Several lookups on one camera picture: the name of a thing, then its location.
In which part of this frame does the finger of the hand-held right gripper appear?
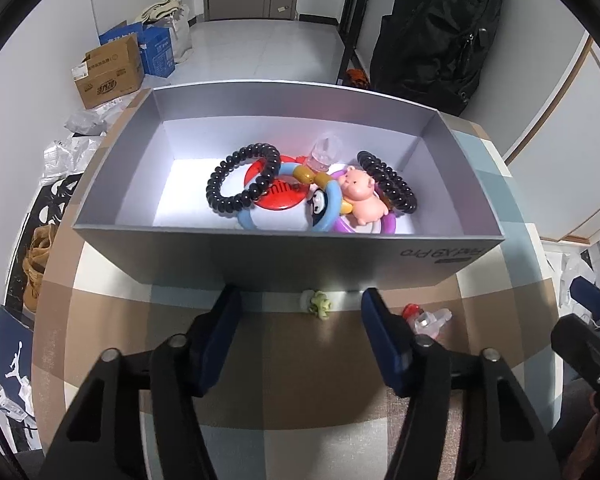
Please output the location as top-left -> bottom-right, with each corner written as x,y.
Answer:
569,276 -> 600,327
551,312 -> 600,392

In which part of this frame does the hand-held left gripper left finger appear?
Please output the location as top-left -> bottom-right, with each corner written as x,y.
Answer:
37,284 -> 243,480

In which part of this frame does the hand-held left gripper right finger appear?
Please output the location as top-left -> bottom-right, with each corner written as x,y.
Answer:
361,286 -> 563,480

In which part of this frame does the small green flower charm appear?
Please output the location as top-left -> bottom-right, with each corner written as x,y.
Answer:
307,290 -> 333,321

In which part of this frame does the grey cardboard box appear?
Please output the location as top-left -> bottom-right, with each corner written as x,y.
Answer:
71,80 -> 506,291

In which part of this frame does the pink pig toy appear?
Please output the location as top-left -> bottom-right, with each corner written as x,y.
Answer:
337,164 -> 391,227

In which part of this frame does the black coil hair tie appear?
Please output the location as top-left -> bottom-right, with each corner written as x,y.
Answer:
356,150 -> 420,216
206,143 -> 282,217

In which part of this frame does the blue bracelet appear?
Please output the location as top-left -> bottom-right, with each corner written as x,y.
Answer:
237,159 -> 342,233

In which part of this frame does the person's right hand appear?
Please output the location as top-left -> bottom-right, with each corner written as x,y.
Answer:
577,392 -> 600,468

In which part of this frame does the white plastic bag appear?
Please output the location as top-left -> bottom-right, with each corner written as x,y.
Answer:
545,250 -> 600,303

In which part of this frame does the checked tablecloth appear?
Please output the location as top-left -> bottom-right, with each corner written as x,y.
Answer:
32,87 -> 576,480

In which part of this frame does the red round badge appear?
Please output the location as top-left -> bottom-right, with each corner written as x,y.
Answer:
240,157 -> 311,211

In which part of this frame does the brown shoe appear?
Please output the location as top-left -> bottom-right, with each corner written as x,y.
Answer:
22,260 -> 48,316
30,222 -> 58,267

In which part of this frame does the dark blue shoe box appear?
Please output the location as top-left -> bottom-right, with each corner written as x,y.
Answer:
0,305 -> 36,421

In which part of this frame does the silver plastic bag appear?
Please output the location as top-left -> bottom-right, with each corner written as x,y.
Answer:
40,135 -> 103,186

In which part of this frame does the orange item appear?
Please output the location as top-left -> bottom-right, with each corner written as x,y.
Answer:
342,67 -> 370,88

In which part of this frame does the brown cardboard box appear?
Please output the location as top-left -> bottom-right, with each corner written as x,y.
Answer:
71,39 -> 146,110

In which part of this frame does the blue cardboard box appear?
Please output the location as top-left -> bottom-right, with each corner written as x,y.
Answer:
99,20 -> 177,78

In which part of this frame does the black backpack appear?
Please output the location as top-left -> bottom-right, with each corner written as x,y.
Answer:
369,0 -> 508,117

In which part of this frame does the white tote bag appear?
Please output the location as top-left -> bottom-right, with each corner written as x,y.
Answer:
139,0 -> 193,63

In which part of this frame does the purple bracelet with penguin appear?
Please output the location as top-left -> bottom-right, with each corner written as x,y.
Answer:
330,167 -> 398,236

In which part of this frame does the black metal frame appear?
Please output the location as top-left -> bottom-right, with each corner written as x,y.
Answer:
336,0 -> 381,86

